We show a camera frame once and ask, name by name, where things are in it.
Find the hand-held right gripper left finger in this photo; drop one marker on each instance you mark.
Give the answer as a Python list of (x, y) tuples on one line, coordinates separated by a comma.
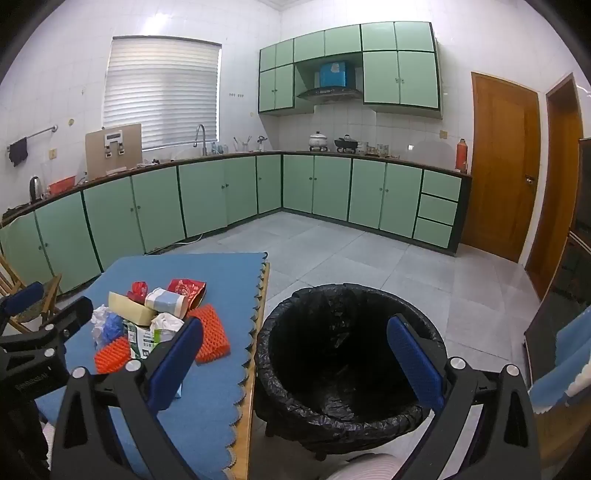
[(178, 364)]

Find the metal towel rail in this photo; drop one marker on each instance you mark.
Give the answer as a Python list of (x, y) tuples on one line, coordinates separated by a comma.
[(39, 134)]

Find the brown cardboard board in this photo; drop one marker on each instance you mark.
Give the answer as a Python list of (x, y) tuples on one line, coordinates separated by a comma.
[(131, 157)]

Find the red basin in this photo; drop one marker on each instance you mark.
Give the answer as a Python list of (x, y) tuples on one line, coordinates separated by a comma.
[(62, 185)]

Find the steel faucet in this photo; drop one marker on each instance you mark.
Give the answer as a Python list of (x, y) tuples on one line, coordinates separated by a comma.
[(203, 141)]

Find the electric kettle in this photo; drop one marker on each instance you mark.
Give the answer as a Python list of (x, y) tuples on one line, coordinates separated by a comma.
[(35, 189)]

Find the large orange foam net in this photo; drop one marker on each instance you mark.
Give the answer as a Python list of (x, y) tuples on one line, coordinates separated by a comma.
[(210, 332)]

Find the small orange foam net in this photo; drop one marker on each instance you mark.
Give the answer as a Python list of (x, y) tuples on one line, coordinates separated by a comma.
[(111, 355)]

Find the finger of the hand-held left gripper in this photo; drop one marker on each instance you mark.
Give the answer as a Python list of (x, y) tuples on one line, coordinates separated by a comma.
[(69, 316), (27, 295)]

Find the green wall cabinets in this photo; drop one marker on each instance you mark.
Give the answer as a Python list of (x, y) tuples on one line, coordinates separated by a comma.
[(397, 78)]

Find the dark hanging cloth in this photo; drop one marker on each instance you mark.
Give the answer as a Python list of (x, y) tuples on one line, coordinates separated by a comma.
[(18, 152)]

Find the white cooking pot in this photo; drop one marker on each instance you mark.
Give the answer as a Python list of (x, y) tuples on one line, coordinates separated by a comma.
[(318, 141)]

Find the red plastic bag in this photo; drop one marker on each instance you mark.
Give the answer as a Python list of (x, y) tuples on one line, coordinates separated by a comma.
[(138, 290)]

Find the beige cardboard box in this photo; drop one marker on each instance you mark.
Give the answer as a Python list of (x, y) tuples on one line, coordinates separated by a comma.
[(129, 307)]

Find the blue glove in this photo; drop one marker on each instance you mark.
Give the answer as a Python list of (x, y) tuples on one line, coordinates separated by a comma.
[(112, 330)]

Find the pale striped cloth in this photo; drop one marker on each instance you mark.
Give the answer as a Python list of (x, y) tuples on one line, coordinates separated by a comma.
[(360, 470)]

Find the cluster of glass jars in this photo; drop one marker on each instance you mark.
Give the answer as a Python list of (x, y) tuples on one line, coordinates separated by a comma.
[(371, 149)]

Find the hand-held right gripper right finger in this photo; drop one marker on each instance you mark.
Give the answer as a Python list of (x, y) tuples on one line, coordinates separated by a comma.
[(415, 364)]

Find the trash bin with black bag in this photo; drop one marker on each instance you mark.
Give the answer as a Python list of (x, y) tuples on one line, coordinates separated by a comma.
[(323, 332)]

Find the red thermos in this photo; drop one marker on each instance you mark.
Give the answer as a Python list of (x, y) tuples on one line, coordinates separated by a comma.
[(461, 157)]

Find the green base cabinets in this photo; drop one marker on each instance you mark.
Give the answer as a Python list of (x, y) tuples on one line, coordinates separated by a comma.
[(203, 194)]

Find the range hood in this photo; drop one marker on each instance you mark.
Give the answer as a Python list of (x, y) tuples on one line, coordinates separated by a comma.
[(328, 93)]

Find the white tissue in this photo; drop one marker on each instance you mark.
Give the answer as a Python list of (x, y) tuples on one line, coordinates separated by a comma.
[(100, 321)]

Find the blue scalloped mat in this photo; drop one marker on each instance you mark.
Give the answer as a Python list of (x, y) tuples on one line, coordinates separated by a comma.
[(217, 415)]

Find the red gold-printed packet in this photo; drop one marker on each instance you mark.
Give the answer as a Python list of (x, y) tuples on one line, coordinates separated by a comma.
[(184, 290)]

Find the white box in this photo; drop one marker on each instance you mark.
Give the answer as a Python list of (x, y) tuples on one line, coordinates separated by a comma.
[(164, 302)]

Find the blue box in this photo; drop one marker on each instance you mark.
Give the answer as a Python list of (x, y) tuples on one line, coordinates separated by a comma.
[(334, 74)]

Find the white window blind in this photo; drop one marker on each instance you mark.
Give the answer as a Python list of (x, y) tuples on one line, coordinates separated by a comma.
[(161, 92)]

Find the utensil holder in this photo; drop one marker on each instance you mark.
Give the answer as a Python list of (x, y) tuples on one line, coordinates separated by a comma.
[(242, 144)]

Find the wooden chair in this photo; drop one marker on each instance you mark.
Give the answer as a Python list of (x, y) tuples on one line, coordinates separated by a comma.
[(9, 274)]

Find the white wrapper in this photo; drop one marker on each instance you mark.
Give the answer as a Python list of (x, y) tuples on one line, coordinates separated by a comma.
[(166, 323)]

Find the black wok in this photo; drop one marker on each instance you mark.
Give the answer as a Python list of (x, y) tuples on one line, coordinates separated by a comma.
[(345, 144)]

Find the green white carton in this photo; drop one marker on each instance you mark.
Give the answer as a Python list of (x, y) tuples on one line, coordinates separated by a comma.
[(143, 341)]

